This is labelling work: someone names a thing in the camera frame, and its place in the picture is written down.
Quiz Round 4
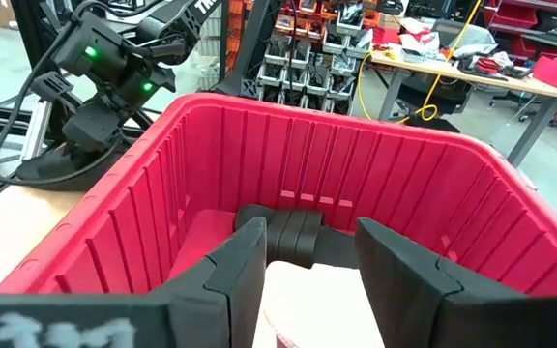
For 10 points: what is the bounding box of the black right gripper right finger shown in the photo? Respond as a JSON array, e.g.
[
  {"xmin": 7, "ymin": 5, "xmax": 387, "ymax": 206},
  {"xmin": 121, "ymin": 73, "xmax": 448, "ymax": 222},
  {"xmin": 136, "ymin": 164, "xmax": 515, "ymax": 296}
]
[{"xmin": 355, "ymin": 217, "xmax": 531, "ymax": 348}]

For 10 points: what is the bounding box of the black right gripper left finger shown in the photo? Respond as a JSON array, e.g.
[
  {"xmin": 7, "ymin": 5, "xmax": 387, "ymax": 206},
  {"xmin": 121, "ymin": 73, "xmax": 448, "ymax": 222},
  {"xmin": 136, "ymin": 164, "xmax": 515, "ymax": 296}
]
[{"xmin": 148, "ymin": 216, "xmax": 268, "ymax": 348}]

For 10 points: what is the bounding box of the black foam slide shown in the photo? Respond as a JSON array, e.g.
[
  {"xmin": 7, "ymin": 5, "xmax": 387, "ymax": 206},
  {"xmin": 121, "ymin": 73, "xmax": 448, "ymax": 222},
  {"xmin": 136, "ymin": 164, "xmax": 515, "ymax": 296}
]
[
  {"xmin": 233, "ymin": 203, "xmax": 361, "ymax": 270},
  {"xmin": 15, "ymin": 144, "xmax": 132, "ymax": 193}
]

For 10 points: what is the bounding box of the pink foam slide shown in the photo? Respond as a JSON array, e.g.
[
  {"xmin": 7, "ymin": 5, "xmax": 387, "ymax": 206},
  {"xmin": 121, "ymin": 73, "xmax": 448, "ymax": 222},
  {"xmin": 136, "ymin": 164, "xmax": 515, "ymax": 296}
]
[{"xmin": 253, "ymin": 260, "xmax": 387, "ymax": 348}]

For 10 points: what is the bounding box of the large red plastic bin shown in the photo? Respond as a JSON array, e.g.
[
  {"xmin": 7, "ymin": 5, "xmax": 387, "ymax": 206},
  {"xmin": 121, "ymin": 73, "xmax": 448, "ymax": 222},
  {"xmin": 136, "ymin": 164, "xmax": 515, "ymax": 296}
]
[{"xmin": 0, "ymin": 92, "xmax": 557, "ymax": 348}]

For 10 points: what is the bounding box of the black office chair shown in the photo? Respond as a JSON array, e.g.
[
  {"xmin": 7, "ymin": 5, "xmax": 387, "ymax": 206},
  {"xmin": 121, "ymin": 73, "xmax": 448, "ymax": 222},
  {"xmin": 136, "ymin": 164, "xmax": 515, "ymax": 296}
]
[{"xmin": 398, "ymin": 76, "xmax": 473, "ymax": 134}]

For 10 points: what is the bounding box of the shelf of grey storage bins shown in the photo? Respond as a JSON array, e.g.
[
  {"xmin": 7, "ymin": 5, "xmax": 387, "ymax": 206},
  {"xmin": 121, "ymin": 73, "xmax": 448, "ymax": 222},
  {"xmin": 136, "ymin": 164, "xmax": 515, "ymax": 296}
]
[{"xmin": 256, "ymin": 0, "xmax": 374, "ymax": 115}]

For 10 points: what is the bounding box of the wooden work table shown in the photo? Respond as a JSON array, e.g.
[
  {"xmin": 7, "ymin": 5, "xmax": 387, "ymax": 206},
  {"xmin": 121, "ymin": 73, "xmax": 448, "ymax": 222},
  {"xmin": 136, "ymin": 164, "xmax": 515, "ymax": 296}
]
[{"xmin": 368, "ymin": 47, "xmax": 557, "ymax": 168}]

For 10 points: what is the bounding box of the black aluminium rig frame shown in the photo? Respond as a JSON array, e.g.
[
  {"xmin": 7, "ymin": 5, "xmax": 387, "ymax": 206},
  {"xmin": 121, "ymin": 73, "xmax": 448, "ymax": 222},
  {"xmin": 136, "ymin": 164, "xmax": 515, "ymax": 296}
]
[{"xmin": 0, "ymin": 0, "xmax": 273, "ymax": 226}]

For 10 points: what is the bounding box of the yellow hanging cable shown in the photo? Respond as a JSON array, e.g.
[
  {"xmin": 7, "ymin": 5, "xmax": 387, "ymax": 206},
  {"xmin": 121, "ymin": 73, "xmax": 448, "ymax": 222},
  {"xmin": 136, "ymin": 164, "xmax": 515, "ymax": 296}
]
[{"xmin": 358, "ymin": 0, "xmax": 483, "ymax": 125}]

